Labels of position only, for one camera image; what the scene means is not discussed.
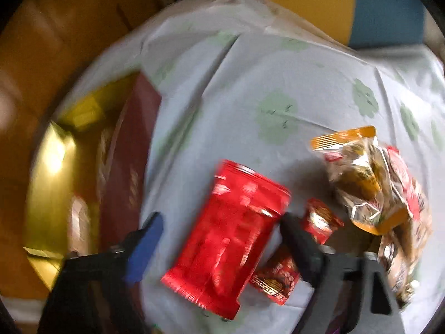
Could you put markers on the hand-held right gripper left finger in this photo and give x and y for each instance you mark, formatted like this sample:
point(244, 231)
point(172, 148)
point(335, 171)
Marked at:
point(146, 247)

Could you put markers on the small red snack packet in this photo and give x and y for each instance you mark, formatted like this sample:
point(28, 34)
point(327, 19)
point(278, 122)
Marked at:
point(321, 220)
point(274, 275)

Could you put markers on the cartoon print rice bar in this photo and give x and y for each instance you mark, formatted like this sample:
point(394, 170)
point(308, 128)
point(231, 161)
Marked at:
point(396, 262)

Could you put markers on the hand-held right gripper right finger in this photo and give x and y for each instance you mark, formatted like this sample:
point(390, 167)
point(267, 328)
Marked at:
point(299, 247)

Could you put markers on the white green-print tablecloth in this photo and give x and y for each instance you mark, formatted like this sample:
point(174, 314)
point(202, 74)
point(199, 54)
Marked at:
point(243, 94)

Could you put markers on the large red snack packet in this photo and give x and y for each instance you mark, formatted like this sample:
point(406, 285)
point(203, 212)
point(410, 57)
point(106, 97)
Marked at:
point(226, 236)

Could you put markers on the gold tin box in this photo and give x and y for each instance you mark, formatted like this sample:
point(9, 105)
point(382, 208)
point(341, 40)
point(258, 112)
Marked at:
point(52, 181)

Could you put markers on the yellow clear snack bag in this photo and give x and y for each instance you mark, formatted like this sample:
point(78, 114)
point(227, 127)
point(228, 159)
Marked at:
point(361, 181)

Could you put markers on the red and white snack packet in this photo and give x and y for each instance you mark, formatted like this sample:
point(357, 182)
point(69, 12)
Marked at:
point(408, 184)

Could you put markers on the grey yellow blue bench backrest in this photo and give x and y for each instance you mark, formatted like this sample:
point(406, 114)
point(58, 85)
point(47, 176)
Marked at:
point(313, 3)

